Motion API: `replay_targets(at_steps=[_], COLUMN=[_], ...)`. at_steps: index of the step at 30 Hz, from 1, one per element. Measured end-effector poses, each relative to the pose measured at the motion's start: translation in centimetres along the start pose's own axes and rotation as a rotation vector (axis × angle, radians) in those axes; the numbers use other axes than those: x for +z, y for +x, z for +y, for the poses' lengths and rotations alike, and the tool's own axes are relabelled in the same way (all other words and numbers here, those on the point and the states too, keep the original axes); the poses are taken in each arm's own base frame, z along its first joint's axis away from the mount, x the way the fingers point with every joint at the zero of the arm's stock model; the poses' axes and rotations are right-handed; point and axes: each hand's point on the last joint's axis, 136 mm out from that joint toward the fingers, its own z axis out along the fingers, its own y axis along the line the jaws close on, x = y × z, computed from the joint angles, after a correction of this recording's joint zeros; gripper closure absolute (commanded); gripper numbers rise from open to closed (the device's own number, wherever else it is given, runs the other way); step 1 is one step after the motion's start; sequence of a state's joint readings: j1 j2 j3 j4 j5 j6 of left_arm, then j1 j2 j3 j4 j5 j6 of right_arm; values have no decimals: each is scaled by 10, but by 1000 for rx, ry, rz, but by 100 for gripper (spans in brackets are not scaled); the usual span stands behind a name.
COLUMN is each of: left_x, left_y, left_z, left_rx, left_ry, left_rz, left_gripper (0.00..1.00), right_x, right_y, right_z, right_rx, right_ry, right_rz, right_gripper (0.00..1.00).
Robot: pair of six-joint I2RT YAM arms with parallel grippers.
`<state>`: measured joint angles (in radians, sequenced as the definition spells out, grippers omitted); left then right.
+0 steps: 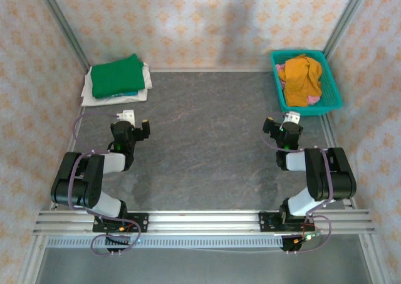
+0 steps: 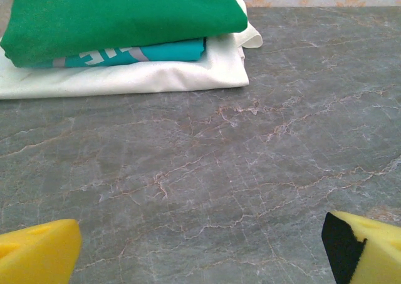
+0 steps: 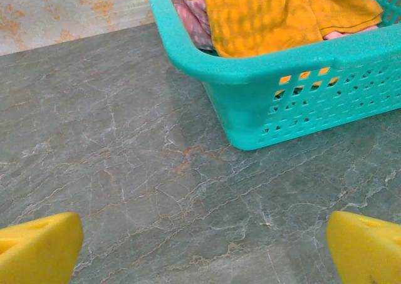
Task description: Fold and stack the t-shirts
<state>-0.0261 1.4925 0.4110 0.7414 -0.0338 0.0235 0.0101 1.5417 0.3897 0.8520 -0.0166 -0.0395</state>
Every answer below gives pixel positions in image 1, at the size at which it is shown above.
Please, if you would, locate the green t-shirt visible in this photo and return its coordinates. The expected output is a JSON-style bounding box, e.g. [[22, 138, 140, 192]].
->
[[90, 53, 145, 100]]

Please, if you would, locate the white t-shirt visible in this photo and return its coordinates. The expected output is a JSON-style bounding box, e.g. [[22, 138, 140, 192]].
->
[[81, 61, 154, 107]]

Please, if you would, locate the teal plastic basket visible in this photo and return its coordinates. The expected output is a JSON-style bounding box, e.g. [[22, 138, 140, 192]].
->
[[270, 49, 343, 117]]

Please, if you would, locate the orange t-shirt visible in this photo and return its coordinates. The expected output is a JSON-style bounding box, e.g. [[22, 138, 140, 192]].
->
[[278, 54, 323, 108]]

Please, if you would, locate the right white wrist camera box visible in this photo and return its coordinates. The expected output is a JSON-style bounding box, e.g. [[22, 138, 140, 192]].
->
[[283, 111, 301, 126]]

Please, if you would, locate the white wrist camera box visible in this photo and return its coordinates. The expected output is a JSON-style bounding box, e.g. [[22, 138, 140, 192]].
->
[[116, 109, 137, 125], [283, 111, 301, 126]]

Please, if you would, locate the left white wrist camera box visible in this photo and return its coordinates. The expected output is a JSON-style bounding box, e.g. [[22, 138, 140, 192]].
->
[[116, 109, 137, 125]]

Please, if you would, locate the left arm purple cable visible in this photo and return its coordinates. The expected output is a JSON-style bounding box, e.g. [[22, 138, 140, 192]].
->
[[67, 112, 142, 256]]

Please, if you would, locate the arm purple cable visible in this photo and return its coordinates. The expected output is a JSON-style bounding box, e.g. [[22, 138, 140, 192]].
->
[[67, 112, 142, 256], [261, 112, 333, 254]]

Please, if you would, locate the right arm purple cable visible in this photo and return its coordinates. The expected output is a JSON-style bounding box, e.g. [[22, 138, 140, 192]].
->
[[261, 112, 333, 254]]

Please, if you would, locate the aluminium table edge rail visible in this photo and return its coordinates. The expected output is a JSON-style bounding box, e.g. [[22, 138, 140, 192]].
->
[[147, 66, 274, 74]]

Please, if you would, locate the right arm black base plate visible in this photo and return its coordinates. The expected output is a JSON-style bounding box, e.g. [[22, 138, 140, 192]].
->
[[259, 211, 316, 233]]

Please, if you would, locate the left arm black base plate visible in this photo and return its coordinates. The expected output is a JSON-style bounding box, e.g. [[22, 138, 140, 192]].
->
[[92, 213, 149, 234]]

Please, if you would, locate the aluminium mounting rail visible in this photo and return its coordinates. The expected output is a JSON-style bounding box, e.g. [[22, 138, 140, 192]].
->
[[33, 209, 377, 235]]

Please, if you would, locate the aluminium frame post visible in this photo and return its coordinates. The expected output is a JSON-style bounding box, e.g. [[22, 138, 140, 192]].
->
[[322, 0, 373, 56], [33, 0, 91, 72]]

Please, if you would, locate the grey slotted cable duct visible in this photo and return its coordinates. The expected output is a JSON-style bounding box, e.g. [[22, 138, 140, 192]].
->
[[46, 235, 284, 249]]

